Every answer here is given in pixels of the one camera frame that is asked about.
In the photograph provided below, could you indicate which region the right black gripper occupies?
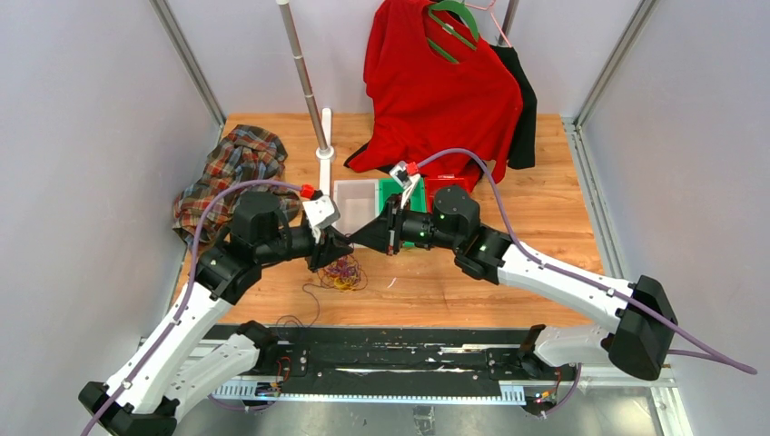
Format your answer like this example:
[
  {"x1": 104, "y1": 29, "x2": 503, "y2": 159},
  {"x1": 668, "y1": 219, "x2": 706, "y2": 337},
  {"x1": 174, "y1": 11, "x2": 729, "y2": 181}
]
[{"x1": 350, "y1": 193, "x2": 460, "y2": 258}]

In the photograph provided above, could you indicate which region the colourful cable pile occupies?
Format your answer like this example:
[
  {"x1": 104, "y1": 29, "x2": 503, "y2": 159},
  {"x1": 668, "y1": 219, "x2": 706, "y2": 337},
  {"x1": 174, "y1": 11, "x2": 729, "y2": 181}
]
[{"x1": 317, "y1": 256, "x2": 370, "y2": 293}]

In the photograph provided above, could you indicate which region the thin purple cable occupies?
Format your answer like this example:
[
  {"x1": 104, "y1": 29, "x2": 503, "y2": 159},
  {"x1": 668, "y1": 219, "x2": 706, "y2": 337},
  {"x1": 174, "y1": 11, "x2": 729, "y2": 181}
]
[{"x1": 273, "y1": 282, "x2": 322, "y2": 338}]

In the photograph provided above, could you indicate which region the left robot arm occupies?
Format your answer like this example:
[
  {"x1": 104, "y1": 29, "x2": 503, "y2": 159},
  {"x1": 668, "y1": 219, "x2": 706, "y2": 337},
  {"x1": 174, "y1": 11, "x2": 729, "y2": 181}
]
[{"x1": 78, "y1": 190, "x2": 352, "y2": 435}]

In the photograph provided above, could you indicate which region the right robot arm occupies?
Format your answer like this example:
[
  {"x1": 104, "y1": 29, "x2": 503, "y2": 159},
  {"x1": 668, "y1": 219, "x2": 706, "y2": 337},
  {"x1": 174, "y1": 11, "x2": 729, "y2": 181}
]
[{"x1": 350, "y1": 185, "x2": 677, "y2": 381}]

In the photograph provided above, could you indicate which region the white plastic bin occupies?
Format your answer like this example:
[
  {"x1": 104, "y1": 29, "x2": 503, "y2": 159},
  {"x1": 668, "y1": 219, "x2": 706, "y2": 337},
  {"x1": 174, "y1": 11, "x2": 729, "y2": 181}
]
[{"x1": 333, "y1": 179, "x2": 380, "y2": 234}]

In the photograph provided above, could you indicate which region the green plastic bin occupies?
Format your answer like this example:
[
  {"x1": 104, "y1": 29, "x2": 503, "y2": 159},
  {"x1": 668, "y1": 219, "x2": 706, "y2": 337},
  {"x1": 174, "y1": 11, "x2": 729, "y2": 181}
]
[{"x1": 376, "y1": 181, "x2": 429, "y2": 251}]

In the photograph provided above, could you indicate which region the red plastic bin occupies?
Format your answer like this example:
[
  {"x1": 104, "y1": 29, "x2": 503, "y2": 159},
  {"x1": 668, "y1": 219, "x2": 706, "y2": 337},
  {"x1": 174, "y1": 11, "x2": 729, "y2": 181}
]
[{"x1": 423, "y1": 175, "x2": 476, "y2": 200}]

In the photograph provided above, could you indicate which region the white rack base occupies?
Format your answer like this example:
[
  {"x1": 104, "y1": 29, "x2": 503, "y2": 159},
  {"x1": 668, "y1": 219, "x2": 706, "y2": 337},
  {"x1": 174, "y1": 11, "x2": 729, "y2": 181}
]
[{"x1": 316, "y1": 107, "x2": 336, "y2": 196}]

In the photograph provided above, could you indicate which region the plaid flannel shirt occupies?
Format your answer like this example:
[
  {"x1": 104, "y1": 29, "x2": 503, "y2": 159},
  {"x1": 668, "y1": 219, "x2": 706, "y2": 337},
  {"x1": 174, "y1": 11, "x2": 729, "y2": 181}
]
[{"x1": 172, "y1": 124, "x2": 289, "y2": 249}]

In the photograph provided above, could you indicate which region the red t-shirt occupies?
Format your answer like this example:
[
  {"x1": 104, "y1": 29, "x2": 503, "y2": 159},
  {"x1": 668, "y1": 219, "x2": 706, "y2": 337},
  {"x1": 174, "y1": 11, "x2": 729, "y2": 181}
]
[{"x1": 345, "y1": 1, "x2": 522, "y2": 183}]

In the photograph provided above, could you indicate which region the black t-shirt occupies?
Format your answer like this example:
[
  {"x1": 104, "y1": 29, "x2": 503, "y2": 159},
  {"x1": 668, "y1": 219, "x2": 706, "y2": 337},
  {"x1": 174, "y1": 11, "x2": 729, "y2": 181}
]
[{"x1": 490, "y1": 45, "x2": 538, "y2": 170}]

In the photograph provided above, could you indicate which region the green clothes hanger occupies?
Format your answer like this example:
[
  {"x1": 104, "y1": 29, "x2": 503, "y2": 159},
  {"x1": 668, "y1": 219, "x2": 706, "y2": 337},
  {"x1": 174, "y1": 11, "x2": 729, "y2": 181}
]
[{"x1": 423, "y1": 1, "x2": 480, "y2": 65}]

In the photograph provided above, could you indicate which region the pink clothes hanger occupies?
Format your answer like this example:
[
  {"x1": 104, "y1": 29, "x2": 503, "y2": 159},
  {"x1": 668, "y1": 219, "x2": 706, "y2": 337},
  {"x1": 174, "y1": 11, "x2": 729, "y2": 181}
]
[{"x1": 464, "y1": 0, "x2": 513, "y2": 48}]

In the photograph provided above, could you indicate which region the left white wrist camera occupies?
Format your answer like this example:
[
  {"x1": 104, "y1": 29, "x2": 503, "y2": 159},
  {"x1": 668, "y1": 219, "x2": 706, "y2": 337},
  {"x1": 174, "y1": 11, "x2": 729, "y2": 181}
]
[{"x1": 301, "y1": 194, "x2": 341, "y2": 229}]

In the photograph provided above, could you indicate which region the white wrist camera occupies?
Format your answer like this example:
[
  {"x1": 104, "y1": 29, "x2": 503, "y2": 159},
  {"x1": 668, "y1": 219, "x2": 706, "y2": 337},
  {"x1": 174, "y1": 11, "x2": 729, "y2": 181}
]
[
  {"x1": 301, "y1": 194, "x2": 341, "y2": 229},
  {"x1": 389, "y1": 161, "x2": 421, "y2": 209}
]

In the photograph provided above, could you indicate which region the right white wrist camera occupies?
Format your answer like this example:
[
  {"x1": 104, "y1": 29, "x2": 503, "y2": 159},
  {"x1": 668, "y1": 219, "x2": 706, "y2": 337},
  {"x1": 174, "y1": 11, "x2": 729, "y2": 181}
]
[{"x1": 389, "y1": 161, "x2": 421, "y2": 209}]

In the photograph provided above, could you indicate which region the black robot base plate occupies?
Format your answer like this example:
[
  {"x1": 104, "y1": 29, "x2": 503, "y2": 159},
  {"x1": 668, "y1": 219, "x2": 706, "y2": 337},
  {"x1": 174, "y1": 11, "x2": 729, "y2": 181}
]
[{"x1": 244, "y1": 326, "x2": 577, "y2": 401}]

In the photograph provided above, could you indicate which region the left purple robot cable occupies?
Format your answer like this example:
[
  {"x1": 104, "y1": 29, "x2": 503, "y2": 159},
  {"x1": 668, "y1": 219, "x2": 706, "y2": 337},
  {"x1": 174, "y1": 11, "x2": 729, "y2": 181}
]
[{"x1": 79, "y1": 179, "x2": 326, "y2": 436}]

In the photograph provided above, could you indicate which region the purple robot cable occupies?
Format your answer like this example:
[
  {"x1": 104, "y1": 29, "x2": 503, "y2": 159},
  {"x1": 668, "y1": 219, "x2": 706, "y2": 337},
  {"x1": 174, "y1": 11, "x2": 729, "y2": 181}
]
[
  {"x1": 79, "y1": 179, "x2": 326, "y2": 436},
  {"x1": 406, "y1": 147, "x2": 758, "y2": 418}
]

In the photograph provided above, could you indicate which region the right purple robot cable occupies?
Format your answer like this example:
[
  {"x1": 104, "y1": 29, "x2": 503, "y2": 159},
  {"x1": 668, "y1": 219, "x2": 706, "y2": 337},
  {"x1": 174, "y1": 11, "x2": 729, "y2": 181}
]
[{"x1": 406, "y1": 147, "x2": 758, "y2": 418}]

